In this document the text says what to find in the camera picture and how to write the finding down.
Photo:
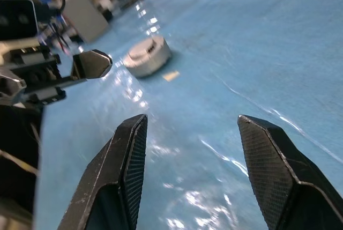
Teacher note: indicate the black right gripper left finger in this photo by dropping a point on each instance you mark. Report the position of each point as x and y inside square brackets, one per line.
[107, 176]

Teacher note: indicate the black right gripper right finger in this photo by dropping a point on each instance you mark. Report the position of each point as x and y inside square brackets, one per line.
[278, 176]

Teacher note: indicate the silver motor housing copper coils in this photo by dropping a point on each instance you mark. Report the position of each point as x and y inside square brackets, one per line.
[152, 66]

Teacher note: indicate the grey round motor lid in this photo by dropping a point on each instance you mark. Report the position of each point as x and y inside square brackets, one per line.
[144, 47]

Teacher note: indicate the grey metal cabinet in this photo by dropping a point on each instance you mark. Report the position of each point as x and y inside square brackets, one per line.
[85, 18]

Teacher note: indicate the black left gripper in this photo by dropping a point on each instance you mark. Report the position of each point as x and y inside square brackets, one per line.
[40, 66]

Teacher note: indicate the blue table cover sheet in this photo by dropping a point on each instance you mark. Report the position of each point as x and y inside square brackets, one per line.
[241, 53]

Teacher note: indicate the small yellow label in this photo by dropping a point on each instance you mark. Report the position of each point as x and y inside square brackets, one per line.
[171, 75]

